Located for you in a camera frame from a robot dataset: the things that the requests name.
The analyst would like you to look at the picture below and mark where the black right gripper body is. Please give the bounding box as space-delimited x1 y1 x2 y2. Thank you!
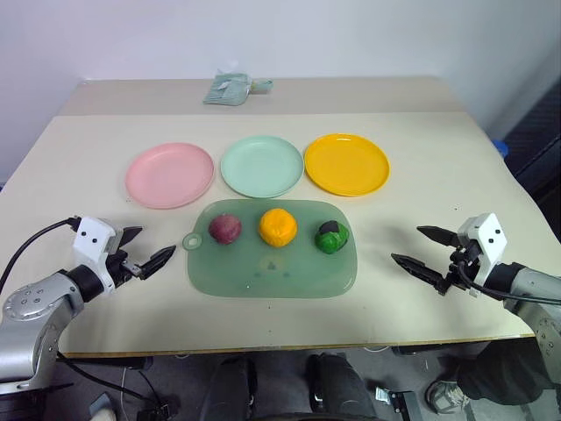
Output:
445 244 482 294

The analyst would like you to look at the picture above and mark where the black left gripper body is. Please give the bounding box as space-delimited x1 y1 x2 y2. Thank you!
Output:
104 247 145 289

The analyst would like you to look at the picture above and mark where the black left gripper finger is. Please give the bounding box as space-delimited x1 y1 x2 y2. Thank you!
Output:
138 245 178 280
119 225 145 254

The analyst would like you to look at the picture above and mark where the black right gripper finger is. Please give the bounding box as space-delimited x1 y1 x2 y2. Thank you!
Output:
415 225 460 250
390 252 451 296

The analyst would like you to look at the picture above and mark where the pink plate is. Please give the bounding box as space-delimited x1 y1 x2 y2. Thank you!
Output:
124 141 216 210

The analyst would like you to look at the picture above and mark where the purple clay ball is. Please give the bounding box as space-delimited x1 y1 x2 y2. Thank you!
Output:
208 213 244 245

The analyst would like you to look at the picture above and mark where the green and black clay ball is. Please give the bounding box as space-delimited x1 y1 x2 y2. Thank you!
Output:
314 219 352 255

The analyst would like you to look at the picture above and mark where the yellow plate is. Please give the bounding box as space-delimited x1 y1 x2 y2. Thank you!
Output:
303 132 391 197

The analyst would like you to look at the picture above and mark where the orange clay ball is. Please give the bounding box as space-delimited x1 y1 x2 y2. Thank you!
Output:
257 208 299 247

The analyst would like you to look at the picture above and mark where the mint green plate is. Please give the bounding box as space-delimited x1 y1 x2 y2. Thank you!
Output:
219 134 305 198

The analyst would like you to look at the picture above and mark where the translucent green cutting board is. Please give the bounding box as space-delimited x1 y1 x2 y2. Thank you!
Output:
182 198 359 300

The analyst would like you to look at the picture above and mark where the dark trouser leg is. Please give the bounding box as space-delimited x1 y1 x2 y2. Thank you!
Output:
454 344 558 401

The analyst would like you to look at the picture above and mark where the grey sneaker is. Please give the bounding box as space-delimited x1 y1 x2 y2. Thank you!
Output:
426 379 473 416

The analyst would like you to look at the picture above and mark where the black carbon-pattern panel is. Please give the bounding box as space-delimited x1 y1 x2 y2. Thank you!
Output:
502 81 561 210

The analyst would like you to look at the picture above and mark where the dark rounded shape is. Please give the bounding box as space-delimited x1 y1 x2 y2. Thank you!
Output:
305 352 379 421
204 354 259 421

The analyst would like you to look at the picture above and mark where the pale green cloth bag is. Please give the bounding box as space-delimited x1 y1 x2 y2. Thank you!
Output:
202 72 273 107

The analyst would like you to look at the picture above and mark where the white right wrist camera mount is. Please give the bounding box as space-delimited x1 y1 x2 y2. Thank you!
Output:
455 212 510 287

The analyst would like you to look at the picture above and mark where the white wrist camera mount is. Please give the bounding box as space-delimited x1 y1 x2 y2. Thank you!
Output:
71 215 127 291
455 212 510 287

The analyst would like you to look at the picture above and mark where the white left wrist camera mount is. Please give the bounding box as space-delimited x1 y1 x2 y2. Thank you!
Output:
71 215 127 291

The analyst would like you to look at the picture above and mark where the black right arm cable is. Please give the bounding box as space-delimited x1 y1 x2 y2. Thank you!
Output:
456 257 561 304

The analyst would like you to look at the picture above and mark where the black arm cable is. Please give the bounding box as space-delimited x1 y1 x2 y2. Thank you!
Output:
0 214 83 291
456 257 561 304

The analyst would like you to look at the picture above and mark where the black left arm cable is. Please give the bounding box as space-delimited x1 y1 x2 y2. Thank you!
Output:
0 214 83 291

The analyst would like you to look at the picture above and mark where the black floor cable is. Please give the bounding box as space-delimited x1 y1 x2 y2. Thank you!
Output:
55 350 181 421

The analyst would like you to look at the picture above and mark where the black metal bracket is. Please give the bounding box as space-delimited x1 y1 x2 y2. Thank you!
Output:
374 385 423 421

